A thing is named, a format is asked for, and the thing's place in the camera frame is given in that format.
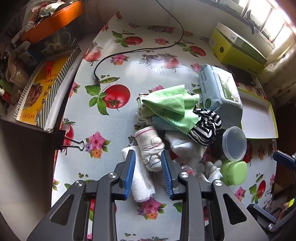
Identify black cable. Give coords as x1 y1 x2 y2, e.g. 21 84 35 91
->
94 0 184 83

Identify orange box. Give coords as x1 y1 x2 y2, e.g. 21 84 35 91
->
21 1 84 43

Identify window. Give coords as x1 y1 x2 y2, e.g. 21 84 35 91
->
220 0 292 47

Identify wet wipes pack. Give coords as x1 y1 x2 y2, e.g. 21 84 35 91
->
198 64 243 116

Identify clear round plastic container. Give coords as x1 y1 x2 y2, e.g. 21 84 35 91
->
222 126 247 161

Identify blue face mask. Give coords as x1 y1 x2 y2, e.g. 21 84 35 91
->
151 116 183 132

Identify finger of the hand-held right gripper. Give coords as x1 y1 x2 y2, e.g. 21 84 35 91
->
246 203 277 229
273 150 296 172

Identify floral tablecloth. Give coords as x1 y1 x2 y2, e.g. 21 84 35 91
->
52 10 278 241

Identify green microfibre cloth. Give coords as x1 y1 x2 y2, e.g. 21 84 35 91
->
141 85 200 135

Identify white knitted cloth red stripes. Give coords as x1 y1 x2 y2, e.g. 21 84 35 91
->
134 126 166 172

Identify white towel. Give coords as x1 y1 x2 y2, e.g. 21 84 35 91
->
121 146 156 202

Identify yellow printed cardboard box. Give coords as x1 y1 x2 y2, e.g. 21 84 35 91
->
14 45 81 133

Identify black binder clip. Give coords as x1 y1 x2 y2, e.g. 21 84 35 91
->
54 130 85 152

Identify lime box lid tray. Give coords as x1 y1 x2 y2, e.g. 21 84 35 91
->
236 88 278 139

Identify pile of packets and bags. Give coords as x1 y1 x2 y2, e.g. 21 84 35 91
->
0 0 47 105

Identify black power bank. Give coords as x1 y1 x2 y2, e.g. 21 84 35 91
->
228 65 257 87

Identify white knitted glove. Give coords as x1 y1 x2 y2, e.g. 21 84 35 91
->
198 159 223 183

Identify black white striped sock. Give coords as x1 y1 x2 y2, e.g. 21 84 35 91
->
188 108 222 146

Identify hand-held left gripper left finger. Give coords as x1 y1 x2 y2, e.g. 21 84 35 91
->
26 149 137 241

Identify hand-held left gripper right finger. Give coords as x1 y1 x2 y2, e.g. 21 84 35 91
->
161 151 270 241

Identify green white carton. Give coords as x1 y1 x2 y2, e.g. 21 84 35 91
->
216 22 275 66

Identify lime cardboard box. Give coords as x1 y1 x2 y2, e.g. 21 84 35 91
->
209 28 266 75

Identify green round case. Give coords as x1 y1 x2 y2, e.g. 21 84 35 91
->
220 160 248 186

